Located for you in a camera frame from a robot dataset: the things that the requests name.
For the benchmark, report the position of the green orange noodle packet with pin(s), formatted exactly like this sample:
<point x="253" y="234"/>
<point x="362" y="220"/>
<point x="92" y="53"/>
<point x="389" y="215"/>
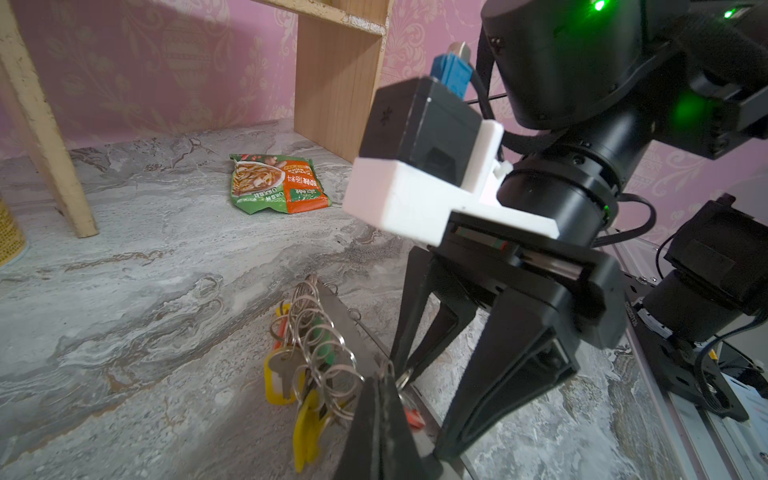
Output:
<point x="284" y="184"/>

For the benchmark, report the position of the wooden two-tier shelf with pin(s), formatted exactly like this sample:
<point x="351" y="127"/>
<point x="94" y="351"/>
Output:
<point x="83" y="73"/>

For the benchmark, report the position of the red key tag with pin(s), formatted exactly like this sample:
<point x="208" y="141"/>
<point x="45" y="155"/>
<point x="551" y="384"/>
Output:
<point x="414" y="419"/>

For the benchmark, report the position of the yellow key tag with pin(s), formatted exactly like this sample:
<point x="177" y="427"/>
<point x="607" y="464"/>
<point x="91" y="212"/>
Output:
<point x="290" y="374"/>

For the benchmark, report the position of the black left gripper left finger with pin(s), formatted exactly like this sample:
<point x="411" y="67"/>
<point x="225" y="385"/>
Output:
<point x="361" y="457"/>

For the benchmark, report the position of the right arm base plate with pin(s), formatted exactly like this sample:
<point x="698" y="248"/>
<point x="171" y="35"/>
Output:
<point x="673" y="367"/>

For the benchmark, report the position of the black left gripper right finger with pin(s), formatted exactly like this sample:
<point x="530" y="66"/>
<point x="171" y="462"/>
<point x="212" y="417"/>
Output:
<point x="399" y="456"/>

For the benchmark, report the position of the white-lidded yellow can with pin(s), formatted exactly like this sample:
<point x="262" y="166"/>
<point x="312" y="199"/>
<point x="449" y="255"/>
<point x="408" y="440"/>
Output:
<point x="13" y="243"/>

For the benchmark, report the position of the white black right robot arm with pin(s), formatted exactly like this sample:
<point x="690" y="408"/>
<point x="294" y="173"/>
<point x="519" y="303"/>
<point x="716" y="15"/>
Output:
<point x="596" y="82"/>

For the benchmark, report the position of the green key tag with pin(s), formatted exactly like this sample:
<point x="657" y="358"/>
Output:
<point x="323" y="342"/>

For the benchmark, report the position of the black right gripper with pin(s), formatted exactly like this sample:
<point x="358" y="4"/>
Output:
<point x="540" y="282"/>

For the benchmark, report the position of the aluminium front rail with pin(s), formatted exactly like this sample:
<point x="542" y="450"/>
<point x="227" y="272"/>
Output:
<point x="705" y="445"/>

